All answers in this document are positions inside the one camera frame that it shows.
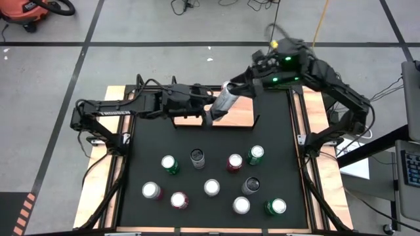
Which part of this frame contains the black stand beam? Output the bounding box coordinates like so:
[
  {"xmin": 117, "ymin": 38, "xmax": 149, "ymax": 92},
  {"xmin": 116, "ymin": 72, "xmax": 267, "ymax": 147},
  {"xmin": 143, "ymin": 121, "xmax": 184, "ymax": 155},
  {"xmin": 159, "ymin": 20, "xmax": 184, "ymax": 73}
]
[{"xmin": 336, "ymin": 124, "xmax": 411, "ymax": 168}]

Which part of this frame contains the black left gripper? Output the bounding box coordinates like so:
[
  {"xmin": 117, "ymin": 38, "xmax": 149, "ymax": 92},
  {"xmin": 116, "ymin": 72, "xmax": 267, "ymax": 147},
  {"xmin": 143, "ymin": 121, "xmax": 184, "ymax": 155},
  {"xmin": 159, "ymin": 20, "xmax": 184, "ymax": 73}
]
[{"xmin": 160, "ymin": 83, "xmax": 219, "ymax": 130}]

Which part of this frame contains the tall silver Celsius can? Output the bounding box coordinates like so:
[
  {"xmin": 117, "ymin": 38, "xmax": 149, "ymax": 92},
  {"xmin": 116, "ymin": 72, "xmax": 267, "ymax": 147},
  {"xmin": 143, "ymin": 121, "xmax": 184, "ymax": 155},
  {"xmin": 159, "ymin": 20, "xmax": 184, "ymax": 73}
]
[
  {"xmin": 209, "ymin": 80, "xmax": 242, "ymax": 123},
  {"xmin": 190, "ymin": 147, "xmax": 206, "ymax": 170},
  {"xmin": 241, "ymin": 176, "xmax": 262, "ymax": 196}
]

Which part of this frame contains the black mat with orange stripes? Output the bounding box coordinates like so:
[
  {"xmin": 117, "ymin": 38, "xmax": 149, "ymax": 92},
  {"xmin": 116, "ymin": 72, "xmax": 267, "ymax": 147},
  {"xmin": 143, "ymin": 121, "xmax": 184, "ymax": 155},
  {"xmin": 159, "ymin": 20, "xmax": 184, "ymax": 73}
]
[{"xmin": 0, "ymin": 191, "xmax": 37, "ymax": 236}]

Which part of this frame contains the yellow extension cable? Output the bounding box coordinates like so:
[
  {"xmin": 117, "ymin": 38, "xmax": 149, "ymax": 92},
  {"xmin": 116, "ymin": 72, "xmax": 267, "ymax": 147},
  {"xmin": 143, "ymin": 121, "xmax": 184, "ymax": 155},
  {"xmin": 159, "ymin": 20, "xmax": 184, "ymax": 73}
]
[{"xmin": 311, "ymin": 0, "xmax": 331, "ymax": 47}]

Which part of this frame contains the orange shop vacuum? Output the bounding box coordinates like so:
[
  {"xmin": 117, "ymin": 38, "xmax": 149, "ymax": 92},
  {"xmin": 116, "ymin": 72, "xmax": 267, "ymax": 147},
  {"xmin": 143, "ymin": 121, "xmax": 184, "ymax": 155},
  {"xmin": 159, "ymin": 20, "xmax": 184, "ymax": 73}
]
[{"xmin": 0, "ymin": 0, "xmax": 50, "ymax": 33}]

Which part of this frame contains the flat computer monitor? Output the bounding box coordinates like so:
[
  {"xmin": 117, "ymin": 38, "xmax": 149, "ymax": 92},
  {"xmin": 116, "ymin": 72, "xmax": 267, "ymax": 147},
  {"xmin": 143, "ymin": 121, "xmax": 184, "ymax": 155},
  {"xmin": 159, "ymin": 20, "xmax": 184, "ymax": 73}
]
[{"xmin": 400, "ymin": 60, "xmax": 420, "ymax": 144}]

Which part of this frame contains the green Sprite can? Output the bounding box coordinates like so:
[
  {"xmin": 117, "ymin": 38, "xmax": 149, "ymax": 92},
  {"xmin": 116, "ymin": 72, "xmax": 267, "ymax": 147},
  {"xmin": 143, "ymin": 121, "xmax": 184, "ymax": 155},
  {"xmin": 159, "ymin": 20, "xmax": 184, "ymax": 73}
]
[
  {"xmin": 264, "ymin": 197, "xmax": 287, "ymax": 216},
  {"xmin": 160, "ymin": 154, "xmax": 180, "ymax": 175},
  {"xmin": 246, "ymin": 145, "xmax": 265, "ymax": 166}
]

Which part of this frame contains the white paper sheet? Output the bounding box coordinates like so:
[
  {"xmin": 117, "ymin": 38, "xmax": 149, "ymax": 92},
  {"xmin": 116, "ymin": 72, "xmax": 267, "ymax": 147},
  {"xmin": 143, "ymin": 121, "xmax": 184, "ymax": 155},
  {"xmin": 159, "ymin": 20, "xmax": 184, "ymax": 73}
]
[{"xmin": 337, "ymin": 144, "xmax": 371, "ymax": 180}]

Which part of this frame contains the pink and silver Spindrift can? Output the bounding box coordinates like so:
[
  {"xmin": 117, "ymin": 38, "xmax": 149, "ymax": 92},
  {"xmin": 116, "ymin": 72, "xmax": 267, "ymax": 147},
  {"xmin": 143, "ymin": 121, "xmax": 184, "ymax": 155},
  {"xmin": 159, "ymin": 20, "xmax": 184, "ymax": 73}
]
[
  {"xmin": 232, "ymin": 196, "xmax": 251, "ymax": 216},
  {"xmin": 141, "ymin": 181, "xmax": 164, "ymax": 201},
  {"xmin": 203, "ymin": 178, "xmax": 221, "ymax": 197}
]

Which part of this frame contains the grey keyboard console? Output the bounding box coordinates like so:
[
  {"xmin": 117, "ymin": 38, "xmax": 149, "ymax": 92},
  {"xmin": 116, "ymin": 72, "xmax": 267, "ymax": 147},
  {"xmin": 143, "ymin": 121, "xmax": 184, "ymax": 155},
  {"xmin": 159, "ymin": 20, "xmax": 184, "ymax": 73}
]
[{"xmin": 394, "ymin": 139, "xmax": 420, "ymax": 222}]

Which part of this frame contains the dark red soda can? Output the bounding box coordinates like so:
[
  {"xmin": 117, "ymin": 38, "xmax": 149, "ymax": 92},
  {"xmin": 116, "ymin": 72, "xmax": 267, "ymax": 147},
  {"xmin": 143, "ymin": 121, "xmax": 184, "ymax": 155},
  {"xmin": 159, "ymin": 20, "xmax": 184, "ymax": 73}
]
[{"xmin": 226, "ymin": 153, "xmax": 244, "ymax": 173}]

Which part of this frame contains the wooden tray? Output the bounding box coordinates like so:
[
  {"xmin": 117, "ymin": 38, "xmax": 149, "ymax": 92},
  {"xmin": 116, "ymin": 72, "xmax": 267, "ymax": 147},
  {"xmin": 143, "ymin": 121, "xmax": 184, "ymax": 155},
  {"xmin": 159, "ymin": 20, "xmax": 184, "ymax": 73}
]
[{"xmin": 167, "ymin": 90, "xmax": 262, "ymax": 131}]

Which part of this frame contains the thin black floor cable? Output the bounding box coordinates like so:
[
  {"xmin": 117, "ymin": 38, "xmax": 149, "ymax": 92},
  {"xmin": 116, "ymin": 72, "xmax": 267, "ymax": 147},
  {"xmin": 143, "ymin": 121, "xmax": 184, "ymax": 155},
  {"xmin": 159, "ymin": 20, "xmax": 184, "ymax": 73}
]
[{"xmin": 170, "ymin": 0, "xmax": 198, "ymax": 16}]

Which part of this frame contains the red Coca-Cola can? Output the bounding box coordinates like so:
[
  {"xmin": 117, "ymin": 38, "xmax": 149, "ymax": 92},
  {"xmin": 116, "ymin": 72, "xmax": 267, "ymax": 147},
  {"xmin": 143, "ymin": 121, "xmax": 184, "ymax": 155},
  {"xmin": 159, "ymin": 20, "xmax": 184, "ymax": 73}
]
[{"xmin": 170, "ymin": 191, "xmax": 190, "ymax": 210}]

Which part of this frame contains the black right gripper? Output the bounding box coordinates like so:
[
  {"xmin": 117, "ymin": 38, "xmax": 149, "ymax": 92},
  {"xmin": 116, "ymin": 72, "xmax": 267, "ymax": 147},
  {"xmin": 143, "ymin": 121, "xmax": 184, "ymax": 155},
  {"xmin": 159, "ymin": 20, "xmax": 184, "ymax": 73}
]
[{"xmin": 229, "ymin": 49, "xmax": 283, "ymax": 99}]

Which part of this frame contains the black vacuum hose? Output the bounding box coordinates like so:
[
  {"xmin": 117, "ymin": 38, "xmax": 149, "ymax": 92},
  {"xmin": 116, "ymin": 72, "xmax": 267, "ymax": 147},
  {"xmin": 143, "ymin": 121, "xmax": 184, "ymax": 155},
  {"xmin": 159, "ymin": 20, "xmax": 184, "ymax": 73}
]
[{"xmin": 31, "ymin": 0, "xmax": 77, "ymax": 16}]

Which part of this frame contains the black table mat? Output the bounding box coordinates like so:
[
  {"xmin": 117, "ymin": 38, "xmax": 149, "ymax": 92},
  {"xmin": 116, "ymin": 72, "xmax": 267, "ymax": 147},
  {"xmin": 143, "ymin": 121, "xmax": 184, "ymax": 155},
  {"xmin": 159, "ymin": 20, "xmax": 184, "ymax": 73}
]
[{"xmin": 117, "ymin": 88, "xmax": 311, "ymax": 230}]

